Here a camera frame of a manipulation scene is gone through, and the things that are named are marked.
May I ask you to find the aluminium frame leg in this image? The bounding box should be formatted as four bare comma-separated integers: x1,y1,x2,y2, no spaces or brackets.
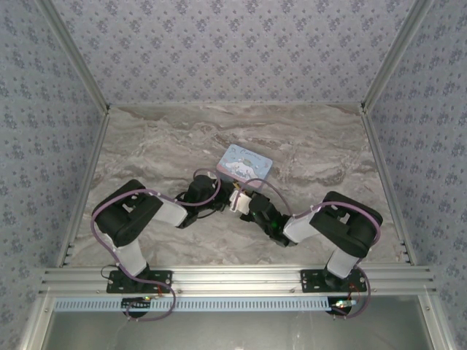
20,295,55,350
415,293,452,350

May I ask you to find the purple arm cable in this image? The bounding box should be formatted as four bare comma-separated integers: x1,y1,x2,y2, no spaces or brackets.
90,168,222,322
235,178,382,321

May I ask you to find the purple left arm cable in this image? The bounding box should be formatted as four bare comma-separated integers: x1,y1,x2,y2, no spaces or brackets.
90,168,222,322

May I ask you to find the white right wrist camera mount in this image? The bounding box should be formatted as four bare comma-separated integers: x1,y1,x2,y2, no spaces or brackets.
228,190,253,215

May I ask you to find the aluminium frame post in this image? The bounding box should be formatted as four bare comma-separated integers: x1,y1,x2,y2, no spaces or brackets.
359,0,435,110
36,0,111,112

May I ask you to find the white slotted cable duct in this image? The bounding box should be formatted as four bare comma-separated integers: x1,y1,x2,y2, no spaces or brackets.
53,295,360,313

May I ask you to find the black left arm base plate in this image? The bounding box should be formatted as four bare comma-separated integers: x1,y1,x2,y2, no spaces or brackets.
106,270,173,294

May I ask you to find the small circuit board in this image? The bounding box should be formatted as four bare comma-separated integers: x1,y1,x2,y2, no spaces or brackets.
330,297,357,314
122,295,153,311

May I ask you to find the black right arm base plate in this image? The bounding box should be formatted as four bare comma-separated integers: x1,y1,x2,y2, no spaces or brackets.
298,268,368,294

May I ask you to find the aluminium cross rail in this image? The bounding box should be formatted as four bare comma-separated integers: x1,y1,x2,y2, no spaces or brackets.
38,265,437,295

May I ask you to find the aluminium table side rail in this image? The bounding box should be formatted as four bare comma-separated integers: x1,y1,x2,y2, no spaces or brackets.
359,105,417,266
54,105,112,269

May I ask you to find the grey metal sheet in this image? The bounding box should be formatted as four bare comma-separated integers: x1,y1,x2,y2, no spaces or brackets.
47,311,428,350

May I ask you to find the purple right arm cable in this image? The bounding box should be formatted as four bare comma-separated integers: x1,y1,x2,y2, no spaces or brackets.
235,178,382,321

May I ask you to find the blue cartoon tin box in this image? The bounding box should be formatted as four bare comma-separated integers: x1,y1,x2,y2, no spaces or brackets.
215,144,274,193

